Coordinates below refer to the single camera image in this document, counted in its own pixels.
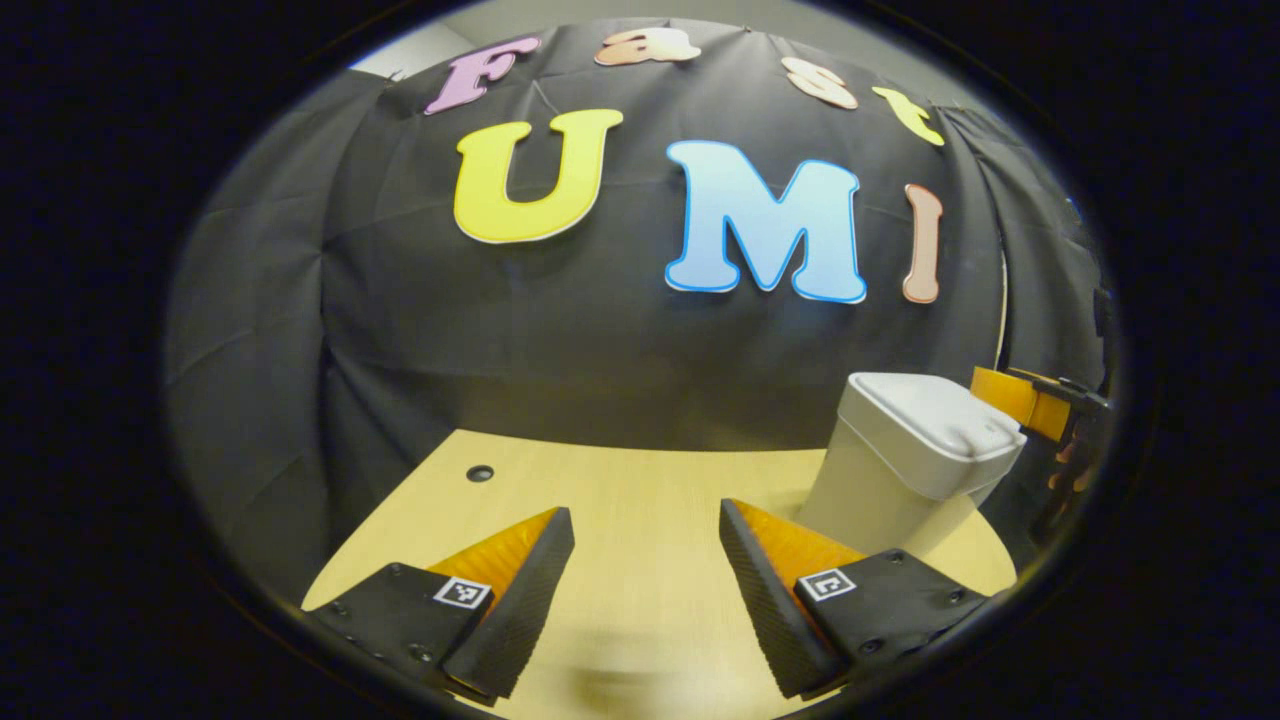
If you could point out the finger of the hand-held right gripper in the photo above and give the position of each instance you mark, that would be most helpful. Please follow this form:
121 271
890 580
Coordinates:
1015 395

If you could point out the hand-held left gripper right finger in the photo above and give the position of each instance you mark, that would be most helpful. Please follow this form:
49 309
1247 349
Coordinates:
770 620

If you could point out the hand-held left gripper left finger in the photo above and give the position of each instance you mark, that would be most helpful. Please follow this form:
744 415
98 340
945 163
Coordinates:
522 610

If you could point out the white desktop garbage bin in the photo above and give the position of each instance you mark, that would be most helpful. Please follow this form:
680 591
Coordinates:
900 470

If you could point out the black backdrop cloth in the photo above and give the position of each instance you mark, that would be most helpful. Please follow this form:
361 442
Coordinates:
450 330

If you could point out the wooden desktop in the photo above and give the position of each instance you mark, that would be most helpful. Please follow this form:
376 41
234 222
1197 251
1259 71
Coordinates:
620 520

